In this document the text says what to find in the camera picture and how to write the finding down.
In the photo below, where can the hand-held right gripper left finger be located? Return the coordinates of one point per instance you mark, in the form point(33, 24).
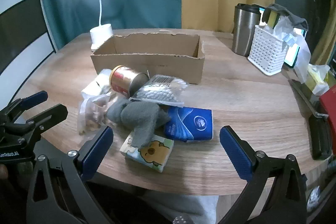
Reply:
point(97, 150)

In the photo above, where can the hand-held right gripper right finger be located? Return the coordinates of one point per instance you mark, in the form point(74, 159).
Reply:
point(236, 153)

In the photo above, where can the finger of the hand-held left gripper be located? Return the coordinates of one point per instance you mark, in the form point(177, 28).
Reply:
point(34, 99)
point(51, 113)

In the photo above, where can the clear plastic snack bag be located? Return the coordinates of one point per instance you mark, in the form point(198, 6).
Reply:
point(90, 113)

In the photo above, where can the white sock roll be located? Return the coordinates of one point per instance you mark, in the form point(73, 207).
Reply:
point(94, 85)

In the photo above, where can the grey sock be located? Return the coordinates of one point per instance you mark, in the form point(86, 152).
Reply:
point(141, 115)

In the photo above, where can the red and gold can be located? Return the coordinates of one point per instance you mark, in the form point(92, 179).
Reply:
point(123, 79)

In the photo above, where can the cardboard box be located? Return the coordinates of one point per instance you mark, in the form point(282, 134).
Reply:
point(157, 67)

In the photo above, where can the blue tissue pack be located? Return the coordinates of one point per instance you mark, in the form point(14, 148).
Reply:
point(194, 121)

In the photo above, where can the cartoon bear tissue pack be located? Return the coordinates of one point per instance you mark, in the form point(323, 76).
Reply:
point(153, 153)

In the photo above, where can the person's grey trousers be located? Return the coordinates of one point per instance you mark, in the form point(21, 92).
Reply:
point(183, 207)

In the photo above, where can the dark metal strip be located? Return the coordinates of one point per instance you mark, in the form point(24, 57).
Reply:
point(307, 98)

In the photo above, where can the white desk lamp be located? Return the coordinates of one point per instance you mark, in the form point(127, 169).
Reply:
point(101, 33)

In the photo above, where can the red box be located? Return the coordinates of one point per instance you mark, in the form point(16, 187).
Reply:
point(329, 103)

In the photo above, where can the white perforated plastic basket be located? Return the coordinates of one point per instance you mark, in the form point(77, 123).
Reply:
point(265, 50)

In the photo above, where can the pale yellow tissue pack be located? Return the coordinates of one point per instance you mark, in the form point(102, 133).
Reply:
point(317, 79)

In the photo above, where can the white crumpled plastic bag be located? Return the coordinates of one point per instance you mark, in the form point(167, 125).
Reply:
point(302, 53)

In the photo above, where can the stainless steel tumbler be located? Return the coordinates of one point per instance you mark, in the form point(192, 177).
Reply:
point(242, 29)

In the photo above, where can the yellow sponge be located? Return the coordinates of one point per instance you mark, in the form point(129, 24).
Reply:
point(274, 19)

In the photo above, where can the teal curtain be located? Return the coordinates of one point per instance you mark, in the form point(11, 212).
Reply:
point(136, 3)

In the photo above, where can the dark grey cloth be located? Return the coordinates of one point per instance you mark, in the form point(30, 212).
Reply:
point(294, 19)

